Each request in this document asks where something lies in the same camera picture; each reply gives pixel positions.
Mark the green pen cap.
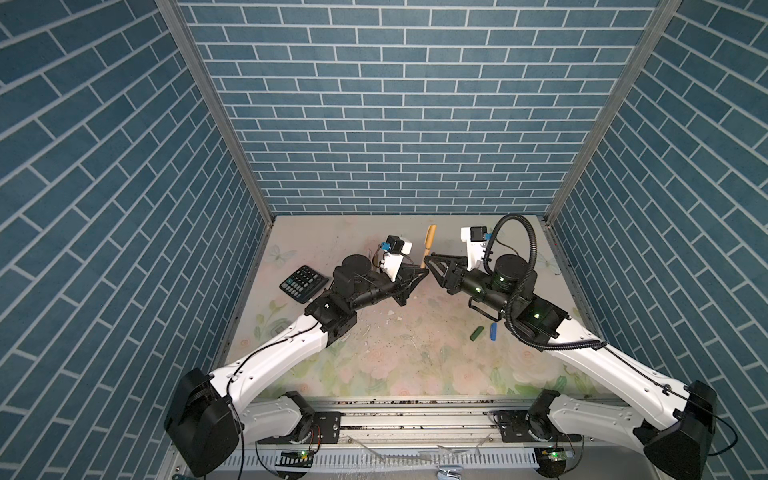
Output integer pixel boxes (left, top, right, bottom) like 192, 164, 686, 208
470, 326, 484, 342

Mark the tan pen cap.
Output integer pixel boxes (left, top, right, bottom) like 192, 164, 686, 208
424, 224, 437, 250

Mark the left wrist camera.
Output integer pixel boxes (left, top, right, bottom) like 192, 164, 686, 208
372, 235, 413, 282

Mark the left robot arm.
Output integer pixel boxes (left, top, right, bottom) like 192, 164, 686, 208
164, 254, 429, 477

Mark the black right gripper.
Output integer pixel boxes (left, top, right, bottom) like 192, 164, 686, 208
426, 252, 515, 318

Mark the black calculator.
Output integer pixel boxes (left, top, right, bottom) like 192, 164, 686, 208
279, 265, 329, 304

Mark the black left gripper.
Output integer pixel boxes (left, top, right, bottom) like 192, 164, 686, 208
347, 263, 428, 314

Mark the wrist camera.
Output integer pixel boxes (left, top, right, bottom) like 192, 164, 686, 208
460, 226, 490, 271
372, 235, 413, 282

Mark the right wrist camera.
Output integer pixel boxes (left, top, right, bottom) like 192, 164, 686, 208
460, 226, 490, 271

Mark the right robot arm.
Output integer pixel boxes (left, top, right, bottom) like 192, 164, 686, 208
423, 214, 723, 479

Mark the tan pen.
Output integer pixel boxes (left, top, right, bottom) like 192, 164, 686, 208
421, 224, 437, 268

